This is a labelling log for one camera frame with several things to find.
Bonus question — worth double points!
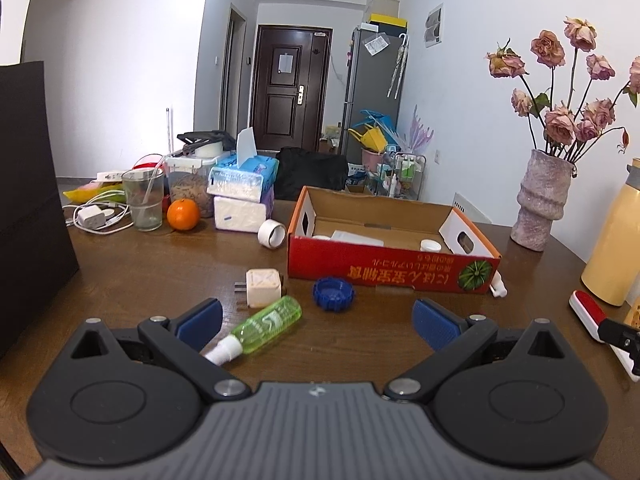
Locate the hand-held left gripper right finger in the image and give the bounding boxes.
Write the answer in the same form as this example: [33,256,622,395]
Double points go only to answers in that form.
[383,297,594,403]

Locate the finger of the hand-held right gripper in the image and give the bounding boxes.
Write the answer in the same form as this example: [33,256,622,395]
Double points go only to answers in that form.
[598,317,640,377]

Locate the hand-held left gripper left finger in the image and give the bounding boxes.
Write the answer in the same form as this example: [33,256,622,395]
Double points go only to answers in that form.
[47,297,252,403]

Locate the red and white lint brush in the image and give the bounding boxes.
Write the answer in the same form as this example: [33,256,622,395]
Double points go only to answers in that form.
[569,289,640,381]

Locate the green spray bottle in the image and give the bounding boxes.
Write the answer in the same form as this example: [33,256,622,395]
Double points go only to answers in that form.
[204,295,303,366]

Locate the white plug adapter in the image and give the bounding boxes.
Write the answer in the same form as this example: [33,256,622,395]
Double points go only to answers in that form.
[235,269,286,311]

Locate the red cardboard box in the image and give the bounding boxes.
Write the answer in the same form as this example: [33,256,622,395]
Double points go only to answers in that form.
[286,186,502,295]

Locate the blue bottle cap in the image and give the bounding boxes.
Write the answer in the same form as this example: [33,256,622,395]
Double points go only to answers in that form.
[312,277,356,312]

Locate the yellow thermos jug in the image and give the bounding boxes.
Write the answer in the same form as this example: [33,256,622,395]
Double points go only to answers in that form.
[580,157,640,307]

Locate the orange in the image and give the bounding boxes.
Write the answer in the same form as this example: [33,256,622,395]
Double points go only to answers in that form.
[166,198,201,231]

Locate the white tape roll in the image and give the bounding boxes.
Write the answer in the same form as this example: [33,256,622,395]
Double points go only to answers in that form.
[257,219,287,250]

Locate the white tissue pack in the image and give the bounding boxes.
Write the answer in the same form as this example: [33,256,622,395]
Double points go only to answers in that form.
[213,190,275,233]

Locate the white vent panel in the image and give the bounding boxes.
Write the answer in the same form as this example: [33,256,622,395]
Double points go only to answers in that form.
[451,191,493,224]

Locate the clear glass cup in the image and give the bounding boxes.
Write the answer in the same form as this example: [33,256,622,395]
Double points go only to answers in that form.
[121,167,165,232]

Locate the clear food container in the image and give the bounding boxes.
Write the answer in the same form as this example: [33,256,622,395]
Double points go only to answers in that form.
[165,151,216,219]

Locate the clear drinking straw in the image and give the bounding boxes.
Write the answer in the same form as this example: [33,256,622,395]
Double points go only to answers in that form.
[139,156,167,211]

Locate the blue tissue pack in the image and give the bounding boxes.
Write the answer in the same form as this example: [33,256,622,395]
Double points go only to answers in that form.
[206,127,279,204]

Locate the white charger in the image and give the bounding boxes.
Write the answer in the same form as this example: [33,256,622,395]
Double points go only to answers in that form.
[74,205,108,231]

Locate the metal trolley rack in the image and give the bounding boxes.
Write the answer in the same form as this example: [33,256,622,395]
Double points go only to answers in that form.
[377,144,427,201]

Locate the pink stone vase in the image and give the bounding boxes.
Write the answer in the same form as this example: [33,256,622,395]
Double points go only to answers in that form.
[510,149,578,252]

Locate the yellow packet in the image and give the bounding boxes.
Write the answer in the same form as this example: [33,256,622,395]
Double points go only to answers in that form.
[62,183,126,204]

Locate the pink bucket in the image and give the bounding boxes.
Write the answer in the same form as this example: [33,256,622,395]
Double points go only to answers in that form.
[361,146,387,172]

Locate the black folding stand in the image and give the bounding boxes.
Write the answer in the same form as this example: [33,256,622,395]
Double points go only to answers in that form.
[177,130,236,153]

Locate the purple hangers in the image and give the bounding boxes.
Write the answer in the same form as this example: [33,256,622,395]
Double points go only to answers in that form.
[407,105,436,153]

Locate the black paper bag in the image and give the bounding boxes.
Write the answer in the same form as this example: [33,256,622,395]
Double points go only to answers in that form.
[0,61,80,358]

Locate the brown cardboard carton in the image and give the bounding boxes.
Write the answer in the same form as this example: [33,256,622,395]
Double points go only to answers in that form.
[320,124,346,153]

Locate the blue plastic item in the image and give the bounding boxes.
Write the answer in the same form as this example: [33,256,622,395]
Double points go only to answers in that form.
[359,108,401,136]

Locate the dried rose bouquet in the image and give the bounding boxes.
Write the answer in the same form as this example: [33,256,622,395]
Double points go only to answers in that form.
[486,16,640,163]

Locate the dark brown entrance door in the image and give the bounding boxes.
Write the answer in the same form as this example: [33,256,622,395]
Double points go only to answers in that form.
[249,24,333,153]

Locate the grey interior door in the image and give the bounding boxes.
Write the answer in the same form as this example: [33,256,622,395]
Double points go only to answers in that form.
[220,2,248,138]

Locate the grey refrigerator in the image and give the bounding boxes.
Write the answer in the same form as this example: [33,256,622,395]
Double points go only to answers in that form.
[341,24,407,158]

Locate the white folded umbrella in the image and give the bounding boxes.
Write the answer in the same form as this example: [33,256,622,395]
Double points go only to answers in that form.
[387,32,410,100]

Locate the clear plastic pouch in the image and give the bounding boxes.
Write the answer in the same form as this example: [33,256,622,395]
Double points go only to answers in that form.
[363,34,391,56]

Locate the yellow and black box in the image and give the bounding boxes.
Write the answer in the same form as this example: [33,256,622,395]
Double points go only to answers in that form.
[366,13,408,31]

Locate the white charging cable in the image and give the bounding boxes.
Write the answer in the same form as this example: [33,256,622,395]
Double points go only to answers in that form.
[62,187,135,235]

